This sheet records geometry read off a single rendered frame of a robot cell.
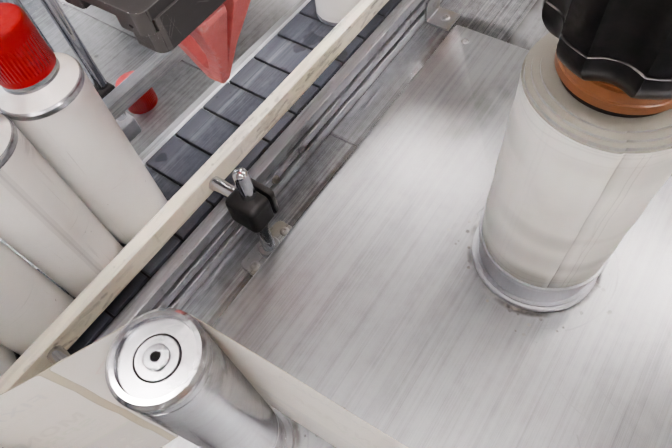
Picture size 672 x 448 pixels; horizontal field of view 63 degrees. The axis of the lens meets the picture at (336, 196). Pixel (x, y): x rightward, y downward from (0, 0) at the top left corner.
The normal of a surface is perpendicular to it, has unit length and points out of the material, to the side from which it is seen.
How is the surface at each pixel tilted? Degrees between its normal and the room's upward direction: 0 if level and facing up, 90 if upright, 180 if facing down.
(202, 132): 0
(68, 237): 90
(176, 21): 90
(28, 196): 90
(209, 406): 90
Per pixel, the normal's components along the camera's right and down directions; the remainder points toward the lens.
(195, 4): 0.83, 0.43
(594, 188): -0.29, 0.79
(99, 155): 0.69, 0.57
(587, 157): -0.48, 0.78
